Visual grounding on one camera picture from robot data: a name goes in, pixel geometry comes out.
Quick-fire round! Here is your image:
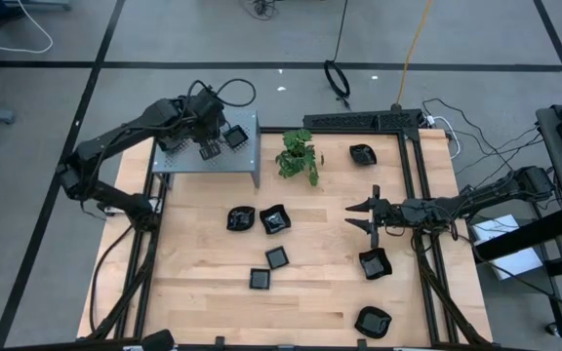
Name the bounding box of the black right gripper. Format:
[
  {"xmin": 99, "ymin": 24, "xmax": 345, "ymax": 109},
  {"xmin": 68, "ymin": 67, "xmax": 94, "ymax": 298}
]
[{"xmin": 344, "ymin": 183, "xmax": 438, "ymax": 251}]

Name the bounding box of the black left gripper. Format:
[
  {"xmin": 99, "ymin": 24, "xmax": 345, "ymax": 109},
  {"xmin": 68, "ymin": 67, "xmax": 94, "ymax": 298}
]
[{"xmin": 181, "ymin": 89, "xmax": 227, "ymax": 161}]

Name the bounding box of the black oval mini plate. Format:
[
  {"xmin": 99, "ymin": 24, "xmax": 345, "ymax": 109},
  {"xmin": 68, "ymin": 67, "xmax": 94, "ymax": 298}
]
[
  {"xmin": 225, "ymin": 205, "xmax": 257, "ymax": 232},
  {"xmin": 353, "ymin": 305, "xmax": 393, "ymax": 340},
  {"xmin": 348, "ymin": 142, "xmax": 378, "ymax": 167}
]

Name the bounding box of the black wavy square mini plate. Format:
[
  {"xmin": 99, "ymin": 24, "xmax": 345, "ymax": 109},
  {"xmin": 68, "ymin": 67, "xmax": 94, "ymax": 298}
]
[
  {"xmin": 259, "ymin": 203, "xmax": 293, "ymax": 236},
  {"xmin": 358, "ymin": 247, "xmax": 394, "ymax": 282}
]

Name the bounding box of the grey perforated metal shelf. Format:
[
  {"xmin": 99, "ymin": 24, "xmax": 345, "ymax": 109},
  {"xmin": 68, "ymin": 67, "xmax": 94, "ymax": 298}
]
[{"xmin": 151, "ymin": 109, "xmax": 262, "ymax": 189}]

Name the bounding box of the green potted plant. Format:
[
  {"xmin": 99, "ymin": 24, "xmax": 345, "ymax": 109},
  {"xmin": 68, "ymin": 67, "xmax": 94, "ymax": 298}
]
[{"xmin": 274, "ymin": 128, "xmax": 325, "ymax": 189}]

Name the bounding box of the black perforated metal box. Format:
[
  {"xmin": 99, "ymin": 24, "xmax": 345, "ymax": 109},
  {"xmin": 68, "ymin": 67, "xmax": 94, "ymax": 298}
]
[{"xmin": 302, "ymin": 108, "xmax": 424, "ymax": 132}]

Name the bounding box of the white paper sheet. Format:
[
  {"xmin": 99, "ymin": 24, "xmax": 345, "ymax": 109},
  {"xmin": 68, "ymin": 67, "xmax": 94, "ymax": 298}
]
[{"xmin": 470, "ymin": 214, "xmax": 544, "ymax": 282}]

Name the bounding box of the black desk crossbar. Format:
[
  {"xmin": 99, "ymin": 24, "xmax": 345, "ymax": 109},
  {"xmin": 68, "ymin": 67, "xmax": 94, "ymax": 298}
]
[{"xmin": 474, "ymin": 208, "xmax": 562, "ymax": 263}]

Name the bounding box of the black rounded object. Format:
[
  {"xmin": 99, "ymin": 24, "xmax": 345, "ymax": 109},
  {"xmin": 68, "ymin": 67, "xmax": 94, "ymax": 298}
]
[{"xmin": 139, "ymin": 328, "xmax": 176, "ymax": 351}]

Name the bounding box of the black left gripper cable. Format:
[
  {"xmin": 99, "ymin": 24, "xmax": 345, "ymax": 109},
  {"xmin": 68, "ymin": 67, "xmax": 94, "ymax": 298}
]
[{"xmin": 186, "ymin": 77, "xmax": 258, "ymax": 109}]

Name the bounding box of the black aluminium table frame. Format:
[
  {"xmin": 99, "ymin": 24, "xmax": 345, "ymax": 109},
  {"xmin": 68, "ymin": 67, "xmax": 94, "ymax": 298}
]
[{"xmin": 78, "ymin": 125, "xmax": 495, "ymax": 351}]

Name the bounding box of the white power cable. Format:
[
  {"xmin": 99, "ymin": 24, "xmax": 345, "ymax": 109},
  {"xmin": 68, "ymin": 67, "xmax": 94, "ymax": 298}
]
[{"xmin": 424, "ymin": 114, "xmax": 462, "ymax": 161}]

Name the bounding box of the black hanging cable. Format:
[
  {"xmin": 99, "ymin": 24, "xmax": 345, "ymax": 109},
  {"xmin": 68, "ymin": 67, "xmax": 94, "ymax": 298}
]
[{"xmin": 323, "ymin": 0, "xmax": 353, "ymax": 111}]

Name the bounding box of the black floor cable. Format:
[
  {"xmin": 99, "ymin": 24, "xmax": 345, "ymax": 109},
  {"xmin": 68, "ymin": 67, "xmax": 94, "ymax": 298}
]
[{"xmin": 421, "ymin": 97, "xmax": 545, "ymax": 176}]

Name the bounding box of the black cable bundle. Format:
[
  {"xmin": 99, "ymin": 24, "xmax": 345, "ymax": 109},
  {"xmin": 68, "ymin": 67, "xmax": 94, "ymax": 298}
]
[{"xmin": 239, "ymin": 0, "xmax": 283, "ymax": 21}]

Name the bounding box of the yellow hanging cable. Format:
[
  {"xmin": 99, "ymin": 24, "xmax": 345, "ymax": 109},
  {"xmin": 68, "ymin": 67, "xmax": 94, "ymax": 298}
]
[{"xmin": 395, "ymin": 0, "xmax": 434, "ymax": 111}]

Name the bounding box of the black arm base cable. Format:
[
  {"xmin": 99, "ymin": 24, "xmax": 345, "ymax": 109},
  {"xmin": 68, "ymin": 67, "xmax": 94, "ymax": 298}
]
[{"xmin": 88, "ymin": 224, "xmax": 135, "ymax": 337}]

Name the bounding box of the white floor cable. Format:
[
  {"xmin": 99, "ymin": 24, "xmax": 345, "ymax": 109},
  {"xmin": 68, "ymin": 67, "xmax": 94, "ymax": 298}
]
[{"xmin": 0, "ymin": 0, "xmax": 55, "ymax": 56}]

